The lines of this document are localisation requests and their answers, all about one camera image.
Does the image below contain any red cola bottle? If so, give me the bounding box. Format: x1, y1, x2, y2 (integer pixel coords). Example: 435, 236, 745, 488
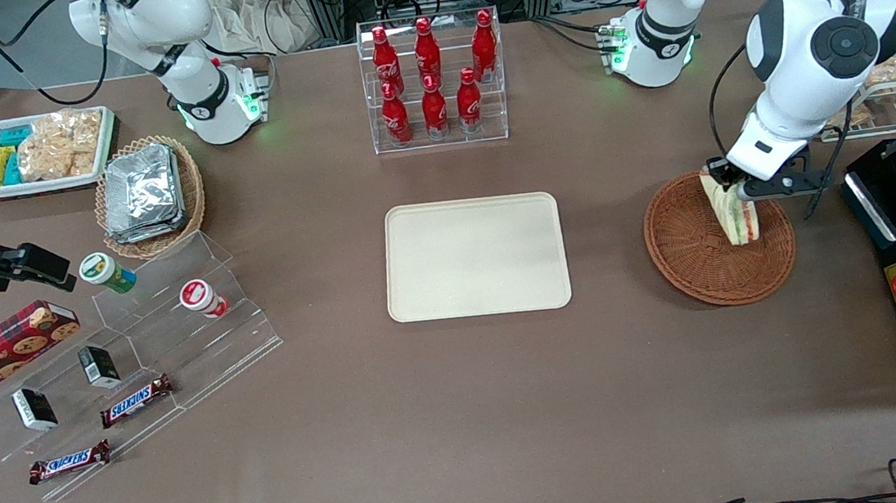
411, 16, 445, 91
453, 66, 486, 135
419, 74, 452, 141
468, 9, 502, 83
369, 24, 405, 99
378, 79, 414, 148

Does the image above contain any red lidded cup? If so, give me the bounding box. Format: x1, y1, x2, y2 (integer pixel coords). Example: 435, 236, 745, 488
178, 276, 231, 321

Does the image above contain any beige cloth bag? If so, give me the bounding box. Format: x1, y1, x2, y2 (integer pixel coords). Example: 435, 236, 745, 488
206, 0, 332, 61

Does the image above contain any brown round wicker basket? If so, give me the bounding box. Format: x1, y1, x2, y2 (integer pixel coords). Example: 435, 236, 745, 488
638, 162, 801, 314

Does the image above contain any brown snickers bar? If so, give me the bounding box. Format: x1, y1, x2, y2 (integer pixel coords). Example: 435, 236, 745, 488
25, 438, 114, 487
97, 373, 178, 429

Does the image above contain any stack of foil containers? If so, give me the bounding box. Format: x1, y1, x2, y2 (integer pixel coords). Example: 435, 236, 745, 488
98, 141, 189, 246

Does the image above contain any oval wicker basket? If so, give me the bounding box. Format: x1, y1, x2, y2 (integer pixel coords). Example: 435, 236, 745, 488
88, 131, 211, 263

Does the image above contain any clear acrylic step display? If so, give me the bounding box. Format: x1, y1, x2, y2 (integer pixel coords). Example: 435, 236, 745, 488
0, 223, 298, 503

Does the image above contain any small black box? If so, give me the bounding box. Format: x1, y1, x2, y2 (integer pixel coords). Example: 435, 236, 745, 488
11, 385, 59, 434
78, 343, 123, 392

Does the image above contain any red tartan cookie box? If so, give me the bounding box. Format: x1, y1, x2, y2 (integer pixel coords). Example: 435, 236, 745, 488
0, 296, 88, 404

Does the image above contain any cream plastic tray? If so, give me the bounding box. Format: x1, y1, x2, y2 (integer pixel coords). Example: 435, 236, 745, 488
378, 190, 574, 326

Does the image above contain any green lidded cup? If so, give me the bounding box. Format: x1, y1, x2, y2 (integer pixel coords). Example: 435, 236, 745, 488
78, 249, 139, 299

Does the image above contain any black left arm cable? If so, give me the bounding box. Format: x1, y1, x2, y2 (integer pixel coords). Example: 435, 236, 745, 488
702, 34, 866, 229

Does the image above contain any clear acrylic bottle rack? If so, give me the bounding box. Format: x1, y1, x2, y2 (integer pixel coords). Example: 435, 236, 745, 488
354, 7, 512, 157

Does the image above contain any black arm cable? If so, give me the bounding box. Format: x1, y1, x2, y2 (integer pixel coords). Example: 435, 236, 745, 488
0, 0, 115, 113
702, 34, 866, 229

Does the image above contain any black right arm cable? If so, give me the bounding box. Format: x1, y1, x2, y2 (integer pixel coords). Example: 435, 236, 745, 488
0, 0, 115, 113

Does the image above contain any triangular sandwich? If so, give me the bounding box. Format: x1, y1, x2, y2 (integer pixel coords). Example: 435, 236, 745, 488
699, 168, 761, 250

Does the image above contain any clear bag of crackers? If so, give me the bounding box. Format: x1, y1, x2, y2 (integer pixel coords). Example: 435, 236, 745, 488
13, 107, 108, 183

